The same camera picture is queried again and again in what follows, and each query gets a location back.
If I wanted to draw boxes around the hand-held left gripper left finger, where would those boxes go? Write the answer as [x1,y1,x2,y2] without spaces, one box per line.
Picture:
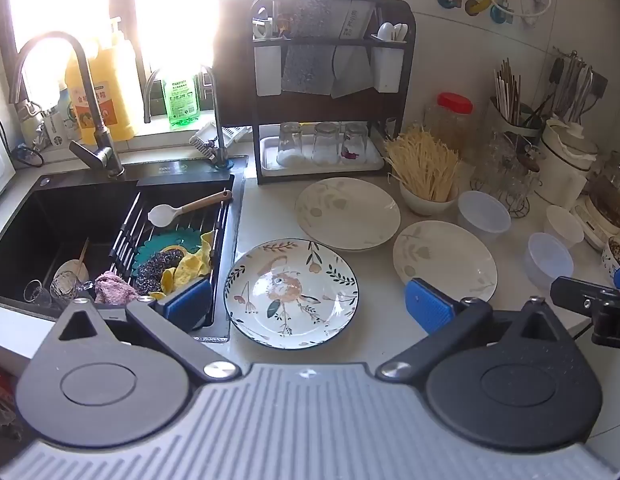
[54,277,243,385]

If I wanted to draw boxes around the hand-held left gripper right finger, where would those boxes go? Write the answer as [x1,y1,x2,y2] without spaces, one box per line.
[375,277,571,383]

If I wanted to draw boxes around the white ceramic bowl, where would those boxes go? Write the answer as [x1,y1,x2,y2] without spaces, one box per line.
[544,205,586,250]

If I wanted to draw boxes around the translucent plastic bowl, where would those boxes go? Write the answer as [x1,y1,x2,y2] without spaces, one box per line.
[524,232,575,291]
[457,190,512,247]

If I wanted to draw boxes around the glass jar of tea leaves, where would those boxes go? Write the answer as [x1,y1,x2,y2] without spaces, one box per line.
[601,236,620,281]

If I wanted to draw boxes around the yellow dish cloth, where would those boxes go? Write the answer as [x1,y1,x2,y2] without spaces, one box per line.
[162,230,215,294]

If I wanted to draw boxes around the dark scrubbing sponge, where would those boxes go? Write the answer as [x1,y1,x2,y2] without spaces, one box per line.
[134,247,188,296]

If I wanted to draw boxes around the cream leaf pattern plate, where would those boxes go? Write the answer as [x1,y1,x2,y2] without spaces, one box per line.
[295,177,401,253]
[393,220,499,305]

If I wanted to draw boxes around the cream kettle base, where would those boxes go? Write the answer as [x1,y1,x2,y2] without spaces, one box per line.
[572,195,620,252]

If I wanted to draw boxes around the teal silicone mat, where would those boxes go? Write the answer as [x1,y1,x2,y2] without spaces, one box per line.
[134,225,205,281]

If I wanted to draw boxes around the pink cloth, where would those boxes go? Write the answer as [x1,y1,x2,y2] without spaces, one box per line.
[94,270,140,306]

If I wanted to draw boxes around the glass kettle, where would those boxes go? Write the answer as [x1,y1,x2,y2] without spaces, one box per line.
[587,152,620,228]

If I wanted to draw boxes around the black sink drain rack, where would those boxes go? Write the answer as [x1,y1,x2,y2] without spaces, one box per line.
[108,187,235,311]

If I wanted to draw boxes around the white noodle bowl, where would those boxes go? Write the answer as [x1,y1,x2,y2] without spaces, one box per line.
[399,180,461,217]

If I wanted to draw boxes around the colourful floral plate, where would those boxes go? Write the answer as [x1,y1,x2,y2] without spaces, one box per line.
[224,239,359,347]

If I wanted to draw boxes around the white electric cooking pot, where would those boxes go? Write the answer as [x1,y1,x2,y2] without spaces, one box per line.
[534,117,599,209]

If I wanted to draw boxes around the clear glass mug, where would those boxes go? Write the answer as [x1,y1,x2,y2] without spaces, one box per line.
[50,270,94,307]

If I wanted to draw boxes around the bundle of dried noodles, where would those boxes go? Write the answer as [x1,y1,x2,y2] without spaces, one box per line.
[384,124,461,203]

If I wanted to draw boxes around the small clear glass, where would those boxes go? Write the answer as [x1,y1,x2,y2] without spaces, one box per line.
[22,280,53,309]

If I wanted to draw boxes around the set of clear glass cups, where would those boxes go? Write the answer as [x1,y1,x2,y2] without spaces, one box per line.
[470,130,541,216]

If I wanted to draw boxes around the white drip tray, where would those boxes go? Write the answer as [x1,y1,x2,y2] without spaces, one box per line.
[260,136,385,174]

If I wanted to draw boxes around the black kitchen sink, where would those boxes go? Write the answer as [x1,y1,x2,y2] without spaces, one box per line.
[0,160,248,342]

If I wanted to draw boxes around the white ribbed drain tray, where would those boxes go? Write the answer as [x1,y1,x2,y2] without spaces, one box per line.
[190,121,253,153]

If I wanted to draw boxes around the clear drinking glass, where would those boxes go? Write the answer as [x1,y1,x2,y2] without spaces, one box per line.
[277,122,305,167]
[312,122,341,166]
[342,122,369,164]

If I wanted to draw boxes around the green and white utensil holder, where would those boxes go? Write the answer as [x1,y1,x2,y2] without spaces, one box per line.
[489,96,545,138]

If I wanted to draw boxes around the plastic jar with red lid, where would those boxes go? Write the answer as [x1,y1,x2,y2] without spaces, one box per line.
[424,92,475,155]

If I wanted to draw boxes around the small metal faucet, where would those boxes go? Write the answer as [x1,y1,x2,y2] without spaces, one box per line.
[142,64,231,168]

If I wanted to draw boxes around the green liquid bottle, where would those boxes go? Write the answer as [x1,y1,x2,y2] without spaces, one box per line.
[160,67,201,131]

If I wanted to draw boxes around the hanging kitchen utensils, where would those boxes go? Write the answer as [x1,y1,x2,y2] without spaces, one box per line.
[546,50,609,122]

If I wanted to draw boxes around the tall grey kitchen faucet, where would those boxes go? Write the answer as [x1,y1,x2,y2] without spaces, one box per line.
[8,31,126,178]

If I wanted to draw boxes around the dark metal kitchen rack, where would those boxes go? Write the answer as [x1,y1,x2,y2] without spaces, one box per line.
[250,0,415,185]

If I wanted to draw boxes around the orange detergent bottle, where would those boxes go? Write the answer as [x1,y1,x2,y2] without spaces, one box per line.
[64,17,138,143]

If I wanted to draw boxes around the bundle of chopsticks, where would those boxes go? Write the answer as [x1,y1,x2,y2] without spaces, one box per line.
[494,57,525,126]

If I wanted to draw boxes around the white plastic bottle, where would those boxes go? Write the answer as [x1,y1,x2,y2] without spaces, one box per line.
[37,87,83,147]

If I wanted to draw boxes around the white rack cup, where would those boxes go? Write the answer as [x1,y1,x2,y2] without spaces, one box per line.
[372,35,405,94]
[254,46,283,97]

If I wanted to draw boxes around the grey cutting board with label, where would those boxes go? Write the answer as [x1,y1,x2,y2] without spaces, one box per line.
[330,0,379,100]

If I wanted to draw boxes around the white plastic spoons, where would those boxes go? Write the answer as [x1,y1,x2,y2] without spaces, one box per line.
[376,22,409,43]

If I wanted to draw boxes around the grey speckled cutting board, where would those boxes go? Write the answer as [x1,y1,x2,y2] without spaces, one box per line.
[277,0,343,95]

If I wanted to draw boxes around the white spoon with wooden handle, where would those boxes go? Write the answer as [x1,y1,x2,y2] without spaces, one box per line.
[54,237,90,286]
[148,190,233,227]

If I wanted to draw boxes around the wire cup rack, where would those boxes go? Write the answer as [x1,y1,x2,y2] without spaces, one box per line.
[500,180,533,220]

